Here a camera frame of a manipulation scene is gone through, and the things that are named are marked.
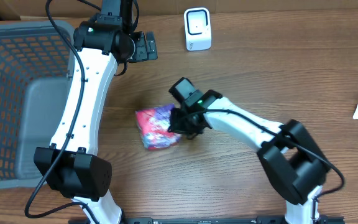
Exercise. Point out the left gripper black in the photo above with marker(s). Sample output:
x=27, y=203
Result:
x=144, y=53

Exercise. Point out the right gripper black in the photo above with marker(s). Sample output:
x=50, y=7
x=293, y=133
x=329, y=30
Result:
x=174, y=126

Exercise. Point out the white barcode scanner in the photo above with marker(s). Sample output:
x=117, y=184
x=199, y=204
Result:
x=198, y=34

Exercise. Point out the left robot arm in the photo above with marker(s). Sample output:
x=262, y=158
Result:
x=70, y=164

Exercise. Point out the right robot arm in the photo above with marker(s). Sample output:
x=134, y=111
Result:
x=294, y=164

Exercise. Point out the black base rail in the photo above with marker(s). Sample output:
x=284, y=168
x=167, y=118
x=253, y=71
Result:
x=258, y=220

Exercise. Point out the grey plastic shopping basket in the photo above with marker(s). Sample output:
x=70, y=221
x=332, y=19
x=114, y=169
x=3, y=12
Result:
x=36, y=68

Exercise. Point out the red purple snack pack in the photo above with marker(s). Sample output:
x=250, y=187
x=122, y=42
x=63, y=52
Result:
x=153, y=125

